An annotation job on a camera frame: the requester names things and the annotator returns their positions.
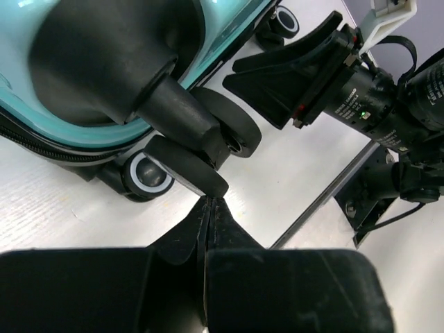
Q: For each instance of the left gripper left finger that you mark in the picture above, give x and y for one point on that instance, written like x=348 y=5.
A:
x=130 y=289

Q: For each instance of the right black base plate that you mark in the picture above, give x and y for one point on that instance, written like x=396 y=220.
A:
x=367 y=208

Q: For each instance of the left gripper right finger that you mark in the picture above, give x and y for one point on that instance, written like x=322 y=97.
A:
x=309 y=290

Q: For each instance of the pink and teal suitcase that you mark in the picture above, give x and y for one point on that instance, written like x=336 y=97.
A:
x=113 y=89

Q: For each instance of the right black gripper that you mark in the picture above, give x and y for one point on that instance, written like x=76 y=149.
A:
x=322 y=72

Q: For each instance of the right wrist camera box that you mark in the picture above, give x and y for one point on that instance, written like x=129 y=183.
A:
x=384 y=17

